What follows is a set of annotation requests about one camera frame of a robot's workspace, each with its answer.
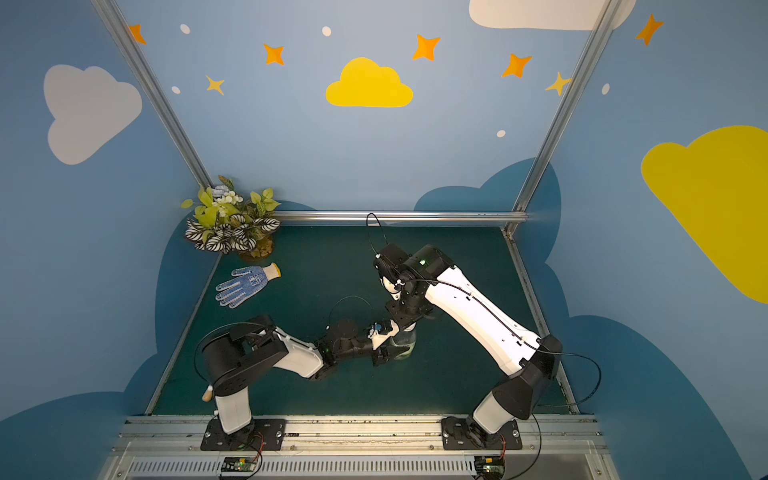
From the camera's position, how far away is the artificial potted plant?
0.90m

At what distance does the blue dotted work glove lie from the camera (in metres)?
1.03

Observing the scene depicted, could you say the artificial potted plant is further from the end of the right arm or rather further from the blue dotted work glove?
the end of the right arm

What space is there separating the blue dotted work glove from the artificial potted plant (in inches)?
5.7

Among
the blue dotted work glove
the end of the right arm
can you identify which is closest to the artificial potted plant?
the blue dotted work glove
